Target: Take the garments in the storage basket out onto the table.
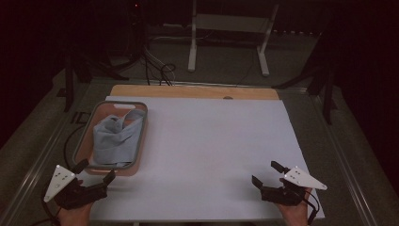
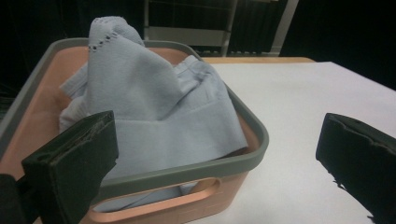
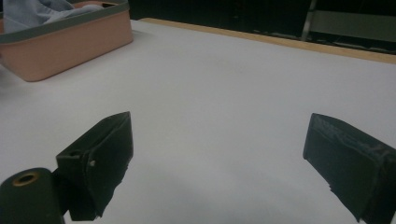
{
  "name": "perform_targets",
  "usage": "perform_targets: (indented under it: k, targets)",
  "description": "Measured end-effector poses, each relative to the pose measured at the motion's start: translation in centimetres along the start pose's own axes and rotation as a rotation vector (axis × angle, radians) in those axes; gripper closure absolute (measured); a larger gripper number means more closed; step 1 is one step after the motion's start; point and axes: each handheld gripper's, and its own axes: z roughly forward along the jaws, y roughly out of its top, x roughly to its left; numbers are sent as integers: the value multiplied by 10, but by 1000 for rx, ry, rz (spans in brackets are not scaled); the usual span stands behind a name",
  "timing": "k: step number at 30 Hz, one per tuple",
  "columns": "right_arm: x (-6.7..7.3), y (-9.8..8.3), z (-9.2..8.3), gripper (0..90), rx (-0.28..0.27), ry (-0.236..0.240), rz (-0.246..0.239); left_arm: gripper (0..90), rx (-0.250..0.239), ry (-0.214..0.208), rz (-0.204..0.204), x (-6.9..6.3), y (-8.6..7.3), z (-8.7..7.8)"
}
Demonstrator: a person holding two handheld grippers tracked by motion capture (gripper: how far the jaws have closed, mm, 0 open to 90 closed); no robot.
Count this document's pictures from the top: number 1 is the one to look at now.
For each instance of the round table grommet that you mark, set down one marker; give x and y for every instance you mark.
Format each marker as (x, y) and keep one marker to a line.
(228, 97)

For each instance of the white table cover sheet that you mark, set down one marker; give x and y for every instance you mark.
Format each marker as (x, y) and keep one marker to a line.
(204, 141)

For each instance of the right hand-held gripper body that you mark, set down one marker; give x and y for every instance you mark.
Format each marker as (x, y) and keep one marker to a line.
(301, 179)

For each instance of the black stand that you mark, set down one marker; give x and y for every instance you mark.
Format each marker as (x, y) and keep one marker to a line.
(69, 88)
(327, 94)

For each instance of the black floor bracket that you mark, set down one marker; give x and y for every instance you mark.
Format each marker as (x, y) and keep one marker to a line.
(81, 117)

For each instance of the person's left hand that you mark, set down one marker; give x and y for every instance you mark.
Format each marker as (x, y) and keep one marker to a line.
(75, 216)

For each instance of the person's right hand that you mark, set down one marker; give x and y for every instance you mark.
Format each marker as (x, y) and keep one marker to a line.
(295, 215)

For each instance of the pink basin with grey rim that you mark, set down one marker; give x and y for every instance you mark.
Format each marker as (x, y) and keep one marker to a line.
(84, 147)

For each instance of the white metal stand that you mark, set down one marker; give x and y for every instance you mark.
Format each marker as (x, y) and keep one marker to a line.
(192, 47)

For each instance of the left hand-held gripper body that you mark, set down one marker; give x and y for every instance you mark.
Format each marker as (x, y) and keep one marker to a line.
(59, 182)

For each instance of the light blue tank top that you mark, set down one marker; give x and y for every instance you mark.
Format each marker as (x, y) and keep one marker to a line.
(116, 141)

